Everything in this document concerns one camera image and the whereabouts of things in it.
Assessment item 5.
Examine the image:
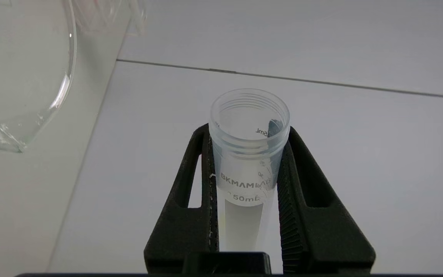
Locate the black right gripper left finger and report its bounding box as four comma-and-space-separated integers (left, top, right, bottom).
144, 123, 272, 274

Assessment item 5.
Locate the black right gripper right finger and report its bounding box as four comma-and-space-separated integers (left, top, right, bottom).
277, 126, 376, 274

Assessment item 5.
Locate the test tube with yellow pigment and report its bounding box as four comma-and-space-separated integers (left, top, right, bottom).
209, 88, 290, 253

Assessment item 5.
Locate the clear acrylic test tube rack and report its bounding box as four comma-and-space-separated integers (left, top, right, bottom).
72, 0, 147, 37

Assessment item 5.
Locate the clear glass beaker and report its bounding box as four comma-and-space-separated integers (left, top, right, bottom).
0, 0, 78, 154

